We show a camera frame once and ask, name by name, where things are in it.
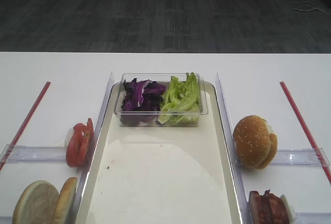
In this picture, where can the left upper clear holder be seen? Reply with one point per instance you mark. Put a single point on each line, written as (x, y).
(22, 153)

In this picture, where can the right red tape strip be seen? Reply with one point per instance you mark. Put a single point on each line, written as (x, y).
(306, 130)

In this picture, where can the inner tomato slice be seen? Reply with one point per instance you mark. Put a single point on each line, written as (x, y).
(86, 133)

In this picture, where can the right lower clear holder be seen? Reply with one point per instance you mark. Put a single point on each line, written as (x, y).
(312, 218)

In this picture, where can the outer tomato slice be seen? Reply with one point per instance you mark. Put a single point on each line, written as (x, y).
(73, 149)

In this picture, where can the bun half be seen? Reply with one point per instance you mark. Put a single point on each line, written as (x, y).
(65, 201)

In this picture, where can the green lettuce leaves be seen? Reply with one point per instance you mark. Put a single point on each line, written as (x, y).
(180, 104)

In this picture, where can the clear plastic salad box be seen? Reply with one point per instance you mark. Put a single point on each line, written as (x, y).
(144, 118)

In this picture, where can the purple cabbage leaves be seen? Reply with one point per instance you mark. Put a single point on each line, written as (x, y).
(144, 95)

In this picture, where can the long clear rail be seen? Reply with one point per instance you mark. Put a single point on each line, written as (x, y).
(241, 199)
(89, 170)

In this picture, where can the top bun behind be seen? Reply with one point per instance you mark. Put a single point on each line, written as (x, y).
(273, 148)

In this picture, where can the bottom bun half facing out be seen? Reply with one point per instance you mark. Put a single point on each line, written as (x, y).
(36, 203)

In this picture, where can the left red tape strip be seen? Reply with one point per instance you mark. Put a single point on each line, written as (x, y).
(11, 146)

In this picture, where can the cream metal tray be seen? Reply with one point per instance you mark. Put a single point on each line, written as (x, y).
(161, 174)

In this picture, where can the right upper clear holder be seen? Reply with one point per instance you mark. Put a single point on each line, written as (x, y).
(305, 157)

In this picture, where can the clear holder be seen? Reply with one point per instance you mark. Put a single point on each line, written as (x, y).
(305, 157)
(22, 153)
(312, 218)

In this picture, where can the white onion piece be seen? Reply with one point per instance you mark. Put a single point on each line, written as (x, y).
(68, 137)
(290, 210)

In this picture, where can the sesame top bun front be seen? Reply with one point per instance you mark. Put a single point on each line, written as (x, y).
(252, 141)

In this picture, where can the white onion piece left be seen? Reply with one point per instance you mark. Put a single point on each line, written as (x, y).
(68, 137)

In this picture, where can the white onion piece right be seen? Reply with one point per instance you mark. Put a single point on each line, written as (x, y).
(290, 210)

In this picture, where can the left long clear rail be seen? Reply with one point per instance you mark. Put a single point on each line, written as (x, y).
(89, 170)

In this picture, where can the right long clear rail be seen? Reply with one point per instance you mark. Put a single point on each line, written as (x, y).
(241, 199)

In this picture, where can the meat patty stack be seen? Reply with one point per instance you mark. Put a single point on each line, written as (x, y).
(267, 208)

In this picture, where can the tomato slice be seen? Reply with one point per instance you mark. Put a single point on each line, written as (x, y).
(86, 133)
(73, 149)

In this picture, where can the red tape strip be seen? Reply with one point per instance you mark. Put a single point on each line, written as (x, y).
(306, 130)
(11, 146)

